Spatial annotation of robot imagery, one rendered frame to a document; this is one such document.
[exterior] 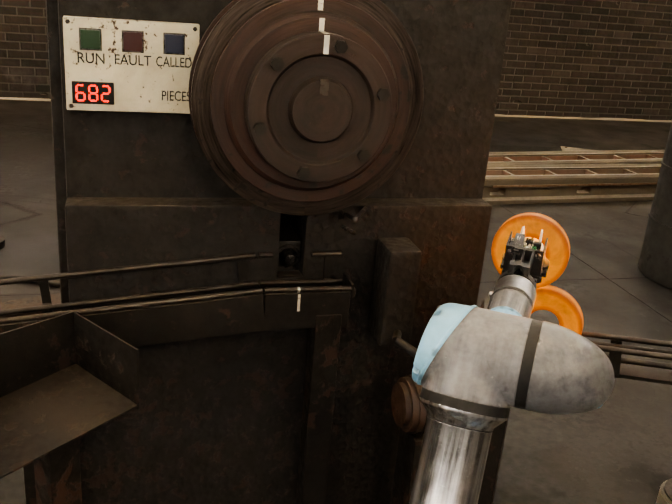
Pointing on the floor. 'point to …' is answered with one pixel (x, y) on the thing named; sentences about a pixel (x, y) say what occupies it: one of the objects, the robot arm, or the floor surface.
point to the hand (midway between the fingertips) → (531, 242)
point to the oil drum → (660, 227)
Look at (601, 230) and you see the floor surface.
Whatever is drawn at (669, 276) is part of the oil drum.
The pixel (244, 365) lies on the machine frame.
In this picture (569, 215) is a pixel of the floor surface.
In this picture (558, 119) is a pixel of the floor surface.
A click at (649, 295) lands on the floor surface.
